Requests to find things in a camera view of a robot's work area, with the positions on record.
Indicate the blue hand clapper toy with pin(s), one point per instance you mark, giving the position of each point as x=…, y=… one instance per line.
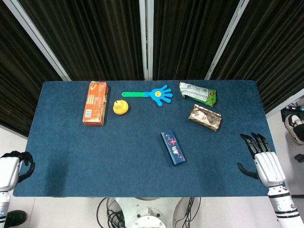
x=159, y=93

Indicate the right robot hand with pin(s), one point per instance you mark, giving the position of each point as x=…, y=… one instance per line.
x=268, y=166

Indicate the white frame post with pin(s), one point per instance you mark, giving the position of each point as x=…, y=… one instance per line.
x=38, y=38
x=226, y=38
x=142, y=35

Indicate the dark pleated curtain panel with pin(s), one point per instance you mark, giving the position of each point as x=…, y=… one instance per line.
x=95, y=35
x=273, y=47
x=19, y=71
x=190, y=35

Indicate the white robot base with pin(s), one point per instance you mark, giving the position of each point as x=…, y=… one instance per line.
x=147, y=213

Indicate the dark floor equipment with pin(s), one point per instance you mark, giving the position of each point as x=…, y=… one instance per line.
x=288, y=112

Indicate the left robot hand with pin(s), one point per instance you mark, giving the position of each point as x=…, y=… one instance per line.
x=8, y=171

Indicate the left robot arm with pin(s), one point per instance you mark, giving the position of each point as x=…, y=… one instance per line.
x=3, y=204

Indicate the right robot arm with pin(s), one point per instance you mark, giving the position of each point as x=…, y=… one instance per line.
x=282, y=204

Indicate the orange carton box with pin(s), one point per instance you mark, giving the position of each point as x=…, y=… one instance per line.
x=95, y=104

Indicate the gold foil snack bag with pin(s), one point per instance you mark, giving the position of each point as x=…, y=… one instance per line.
x=205, y=117

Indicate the green snack bag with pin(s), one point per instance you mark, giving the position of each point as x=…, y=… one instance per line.
x=197, y=93

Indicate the dark shoe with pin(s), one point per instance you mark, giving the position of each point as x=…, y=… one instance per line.
x=15, y=218

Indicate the small black floor object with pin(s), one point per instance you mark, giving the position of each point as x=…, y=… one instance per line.
x=299, y=158

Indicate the blue glasses case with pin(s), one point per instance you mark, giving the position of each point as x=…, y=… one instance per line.
x=173, y=147

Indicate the blue table mat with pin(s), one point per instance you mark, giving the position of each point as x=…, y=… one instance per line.
x=95, y=154

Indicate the yellow toy pear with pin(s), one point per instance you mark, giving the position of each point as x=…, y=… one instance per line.
x=120, y=108

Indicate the black and white sneaker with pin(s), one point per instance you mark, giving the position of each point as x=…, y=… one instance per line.
x=294, y=128

